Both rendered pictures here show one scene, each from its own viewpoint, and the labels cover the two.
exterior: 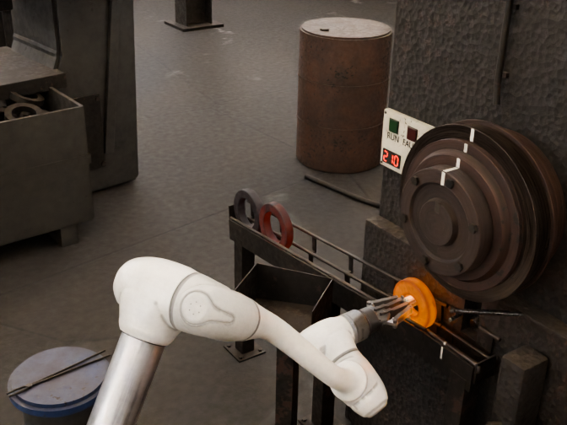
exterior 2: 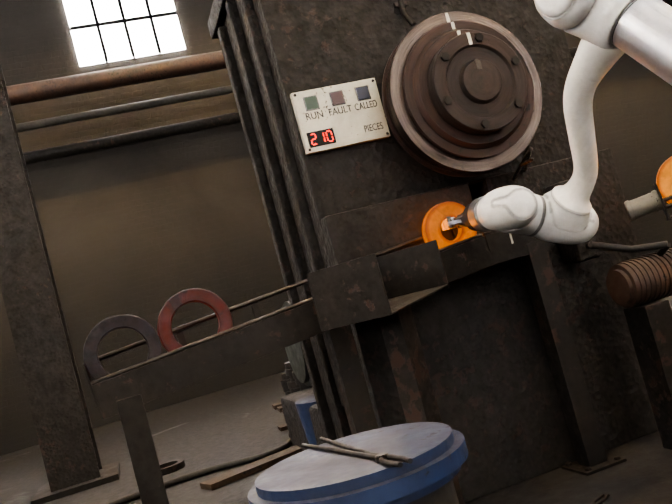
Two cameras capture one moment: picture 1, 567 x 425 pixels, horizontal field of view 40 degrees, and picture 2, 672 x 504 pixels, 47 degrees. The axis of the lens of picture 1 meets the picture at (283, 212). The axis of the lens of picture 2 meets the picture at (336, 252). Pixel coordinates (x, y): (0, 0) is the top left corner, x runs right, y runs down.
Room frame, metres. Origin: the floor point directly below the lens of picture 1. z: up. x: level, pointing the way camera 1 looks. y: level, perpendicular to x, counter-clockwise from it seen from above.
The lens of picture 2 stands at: (1.59, 1.74, 0.66)
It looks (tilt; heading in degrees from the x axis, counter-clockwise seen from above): 3 degrees up; 288
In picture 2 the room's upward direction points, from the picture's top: 15 degrees counter-clockwise
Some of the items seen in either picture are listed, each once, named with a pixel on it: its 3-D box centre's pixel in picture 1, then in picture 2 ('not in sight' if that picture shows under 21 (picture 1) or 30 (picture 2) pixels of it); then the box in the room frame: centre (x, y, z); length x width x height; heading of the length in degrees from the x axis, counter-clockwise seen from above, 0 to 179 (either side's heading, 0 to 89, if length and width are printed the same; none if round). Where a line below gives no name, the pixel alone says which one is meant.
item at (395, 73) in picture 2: (470, 212); (463, 94); (1.82, -0.48, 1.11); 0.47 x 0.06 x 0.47; 35
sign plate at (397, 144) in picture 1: (413, 149); (340, 115); (2.16, -0.38, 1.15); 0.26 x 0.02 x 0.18; 35
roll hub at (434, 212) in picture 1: (443, 220); (478, 82); (1.76, -0.40, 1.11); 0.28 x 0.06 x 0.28; 35
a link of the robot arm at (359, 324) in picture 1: (353, 326); (487, 213); (1.81, -0.20, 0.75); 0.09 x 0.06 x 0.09; 35
